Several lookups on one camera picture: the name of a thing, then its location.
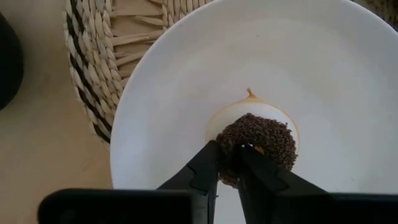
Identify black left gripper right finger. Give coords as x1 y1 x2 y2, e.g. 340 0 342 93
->
238 144 330 224

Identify round woven straw placemat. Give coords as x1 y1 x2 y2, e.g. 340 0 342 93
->
63 0 398 147

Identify potted green succulent plant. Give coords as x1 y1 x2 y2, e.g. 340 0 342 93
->
0 12 24 111

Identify small chocolate sprinkle donut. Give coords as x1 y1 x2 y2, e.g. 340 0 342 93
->
215 112 299 189

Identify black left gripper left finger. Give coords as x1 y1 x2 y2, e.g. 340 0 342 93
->
157 140 221 224

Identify white round plate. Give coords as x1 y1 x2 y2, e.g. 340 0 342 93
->
109 0 398 224

